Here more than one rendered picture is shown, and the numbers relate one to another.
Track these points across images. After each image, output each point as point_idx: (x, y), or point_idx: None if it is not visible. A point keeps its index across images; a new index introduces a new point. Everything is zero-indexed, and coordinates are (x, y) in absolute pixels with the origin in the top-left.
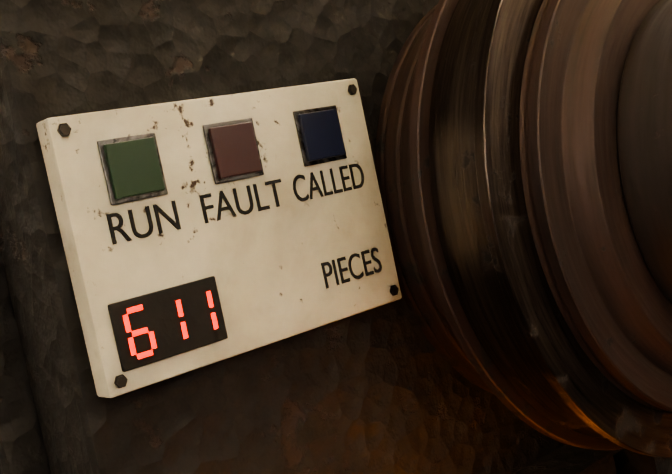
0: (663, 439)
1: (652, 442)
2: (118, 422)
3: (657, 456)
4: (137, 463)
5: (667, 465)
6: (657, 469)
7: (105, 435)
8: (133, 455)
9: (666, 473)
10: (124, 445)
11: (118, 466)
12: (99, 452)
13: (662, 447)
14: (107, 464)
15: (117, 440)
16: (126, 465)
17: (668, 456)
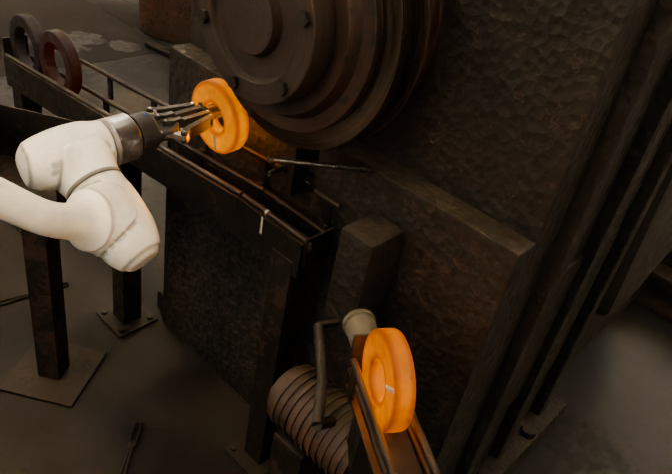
0: (244, 101)
1: (239, 97)
2: None
3: (240, 103)
4: None
5: (325, 159)
6: (319, 155)
7: None
8: None
9: (323, 161)
10: None
11: None
12: None
13: (243, 103)
14: None
15: None
16: None
17: (244, 108)
